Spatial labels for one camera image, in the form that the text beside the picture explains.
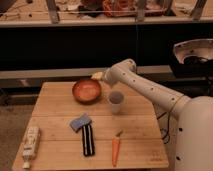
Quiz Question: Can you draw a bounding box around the orange ceramic bowl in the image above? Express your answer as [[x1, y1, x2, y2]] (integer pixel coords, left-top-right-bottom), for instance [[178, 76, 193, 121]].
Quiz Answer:
[[72, 78, 101, 103]]

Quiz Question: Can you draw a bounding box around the black striped case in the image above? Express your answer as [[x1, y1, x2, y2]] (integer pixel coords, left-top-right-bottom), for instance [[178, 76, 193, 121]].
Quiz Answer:
[[82, 124, 95, 157]]

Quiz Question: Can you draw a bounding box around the blue sponge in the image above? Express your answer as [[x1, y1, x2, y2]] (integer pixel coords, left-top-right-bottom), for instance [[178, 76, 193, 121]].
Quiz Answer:
[[70, 114, 92, 132]]

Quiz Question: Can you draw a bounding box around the orange basket on shelf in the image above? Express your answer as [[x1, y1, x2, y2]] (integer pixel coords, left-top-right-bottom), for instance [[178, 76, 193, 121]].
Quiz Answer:
[[102, 0, 166, 17]]

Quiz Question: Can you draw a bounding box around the white tube bottle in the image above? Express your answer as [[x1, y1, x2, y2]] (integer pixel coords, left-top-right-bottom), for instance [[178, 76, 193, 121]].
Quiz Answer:
[[22, 126, 41, 171]]

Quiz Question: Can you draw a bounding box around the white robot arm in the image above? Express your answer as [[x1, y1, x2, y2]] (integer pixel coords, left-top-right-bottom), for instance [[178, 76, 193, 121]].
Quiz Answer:
[[91, 59, 213, 171]]

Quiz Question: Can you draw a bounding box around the clear plastic cup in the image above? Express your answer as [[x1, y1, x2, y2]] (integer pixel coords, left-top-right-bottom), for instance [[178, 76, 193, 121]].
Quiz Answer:
[[107, 91, 124, 114]]

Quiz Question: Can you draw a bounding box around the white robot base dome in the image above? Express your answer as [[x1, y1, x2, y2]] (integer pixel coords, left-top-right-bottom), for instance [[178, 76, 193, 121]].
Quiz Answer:
[[173, 38, 213, 64]]

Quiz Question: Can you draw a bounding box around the black cable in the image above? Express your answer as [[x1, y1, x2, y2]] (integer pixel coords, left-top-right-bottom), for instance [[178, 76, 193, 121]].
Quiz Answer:
[[156, 111, 172, 145]]

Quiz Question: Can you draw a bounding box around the orange carrot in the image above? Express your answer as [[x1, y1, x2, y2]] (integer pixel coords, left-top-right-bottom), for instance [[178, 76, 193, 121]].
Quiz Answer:
[[112, 131, 122, 167]]

